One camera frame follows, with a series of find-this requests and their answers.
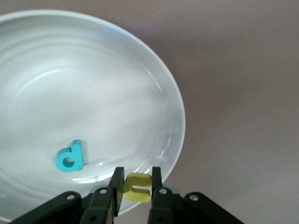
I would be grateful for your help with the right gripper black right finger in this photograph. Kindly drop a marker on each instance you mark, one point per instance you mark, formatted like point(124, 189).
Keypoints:
point(163, 207)

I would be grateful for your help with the beige round plate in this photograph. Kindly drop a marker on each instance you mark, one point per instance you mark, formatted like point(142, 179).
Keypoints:
point(81, 81)

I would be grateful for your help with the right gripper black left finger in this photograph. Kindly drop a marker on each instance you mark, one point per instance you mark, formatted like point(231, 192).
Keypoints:
point(102, 205)

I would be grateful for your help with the teal letter d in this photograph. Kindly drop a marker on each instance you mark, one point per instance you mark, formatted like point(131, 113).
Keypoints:
point(77, 158)

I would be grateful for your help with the yellow letter n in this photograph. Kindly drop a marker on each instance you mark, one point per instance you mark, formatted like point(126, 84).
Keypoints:
point(130, 186)

